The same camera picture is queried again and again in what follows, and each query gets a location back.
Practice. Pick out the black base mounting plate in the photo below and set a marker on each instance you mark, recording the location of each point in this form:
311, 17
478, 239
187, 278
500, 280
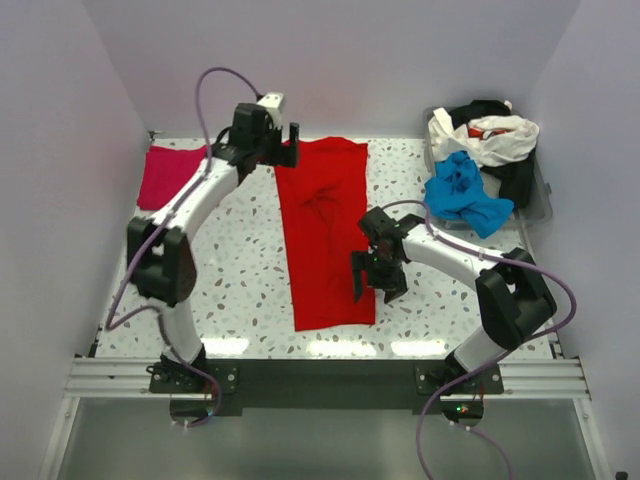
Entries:
234, 386

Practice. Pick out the red t-shirt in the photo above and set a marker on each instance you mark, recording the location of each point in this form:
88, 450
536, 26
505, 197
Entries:
321, 201

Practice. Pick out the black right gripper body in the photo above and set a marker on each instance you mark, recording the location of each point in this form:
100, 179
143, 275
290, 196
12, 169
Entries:
379, 275

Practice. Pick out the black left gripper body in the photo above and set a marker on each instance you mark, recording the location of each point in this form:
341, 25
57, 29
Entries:
279, 147

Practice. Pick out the black t-shirt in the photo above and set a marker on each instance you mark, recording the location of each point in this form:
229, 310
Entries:
516, 178

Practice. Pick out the blue t-shirt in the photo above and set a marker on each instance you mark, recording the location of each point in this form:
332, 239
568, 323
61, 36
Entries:
456, 192

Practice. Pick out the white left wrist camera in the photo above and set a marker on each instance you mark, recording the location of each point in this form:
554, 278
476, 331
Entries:
273, 101

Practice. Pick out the aluminium rail frame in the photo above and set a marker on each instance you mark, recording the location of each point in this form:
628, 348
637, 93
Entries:
115, 365

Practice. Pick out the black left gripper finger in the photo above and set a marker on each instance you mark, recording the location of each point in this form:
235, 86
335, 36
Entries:
288, 156
294, 131

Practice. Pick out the folded pink t-shirt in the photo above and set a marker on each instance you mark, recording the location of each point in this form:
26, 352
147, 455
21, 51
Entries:
166, 172

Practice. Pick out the white t-shirt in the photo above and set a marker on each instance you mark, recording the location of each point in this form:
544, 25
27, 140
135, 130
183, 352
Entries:
490, 141

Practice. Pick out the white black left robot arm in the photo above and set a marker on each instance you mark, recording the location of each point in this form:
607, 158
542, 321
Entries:
160, 260

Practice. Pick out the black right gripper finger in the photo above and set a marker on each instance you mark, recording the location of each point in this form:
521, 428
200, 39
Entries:
359, 267
395, 286

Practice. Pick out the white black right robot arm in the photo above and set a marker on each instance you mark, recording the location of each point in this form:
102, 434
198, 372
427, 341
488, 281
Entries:
513, 298

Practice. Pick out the clear plastic bin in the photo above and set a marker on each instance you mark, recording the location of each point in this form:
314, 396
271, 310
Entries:
537, 211

